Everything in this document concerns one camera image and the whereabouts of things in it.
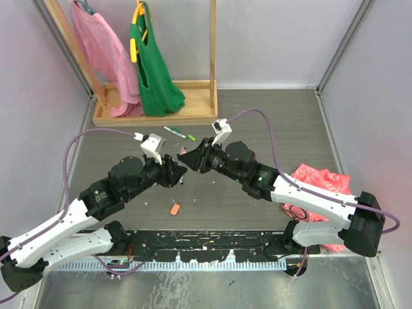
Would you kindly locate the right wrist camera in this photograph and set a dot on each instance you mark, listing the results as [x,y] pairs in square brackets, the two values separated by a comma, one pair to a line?
[222,130]

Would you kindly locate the grey slotted cable duct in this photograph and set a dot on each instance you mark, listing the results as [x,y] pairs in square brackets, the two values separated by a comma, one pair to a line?
[92,265]

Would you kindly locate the red patterned cloth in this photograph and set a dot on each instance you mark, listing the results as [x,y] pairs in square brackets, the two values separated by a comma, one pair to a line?
[322,179]

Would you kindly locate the green white pen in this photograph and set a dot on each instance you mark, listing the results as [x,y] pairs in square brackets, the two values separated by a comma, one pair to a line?
[177,134]

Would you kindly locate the pink shirt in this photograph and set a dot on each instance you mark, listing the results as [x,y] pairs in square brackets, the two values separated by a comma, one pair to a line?
[108,57]

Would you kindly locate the yellow hanger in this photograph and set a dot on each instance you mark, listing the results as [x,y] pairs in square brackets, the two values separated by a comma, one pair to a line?
[140,10]

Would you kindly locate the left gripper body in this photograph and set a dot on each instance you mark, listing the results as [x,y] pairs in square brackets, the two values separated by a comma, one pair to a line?
[154,172]

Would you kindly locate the orange highlighter cap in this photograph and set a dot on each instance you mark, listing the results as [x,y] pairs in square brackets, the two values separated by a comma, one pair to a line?
[175,209]

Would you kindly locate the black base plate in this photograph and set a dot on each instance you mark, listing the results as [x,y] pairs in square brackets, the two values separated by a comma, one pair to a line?
[208,246]

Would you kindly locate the wooden clothes rack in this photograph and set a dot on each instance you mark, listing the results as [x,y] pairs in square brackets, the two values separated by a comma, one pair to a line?
[201,103]

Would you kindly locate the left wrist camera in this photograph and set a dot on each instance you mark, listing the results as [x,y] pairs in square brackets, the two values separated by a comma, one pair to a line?
[151,146]

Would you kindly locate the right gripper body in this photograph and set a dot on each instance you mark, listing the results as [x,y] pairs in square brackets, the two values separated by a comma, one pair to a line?
[212,158]

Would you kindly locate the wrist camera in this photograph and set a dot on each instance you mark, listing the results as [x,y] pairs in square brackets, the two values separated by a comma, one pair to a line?
[151,146]
[222,130]

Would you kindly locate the green tank top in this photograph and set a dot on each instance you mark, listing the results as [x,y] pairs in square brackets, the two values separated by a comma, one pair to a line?
[159,96]

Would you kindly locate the blue grey hanger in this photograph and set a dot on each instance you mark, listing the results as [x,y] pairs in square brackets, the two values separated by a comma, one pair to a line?
[86,7]

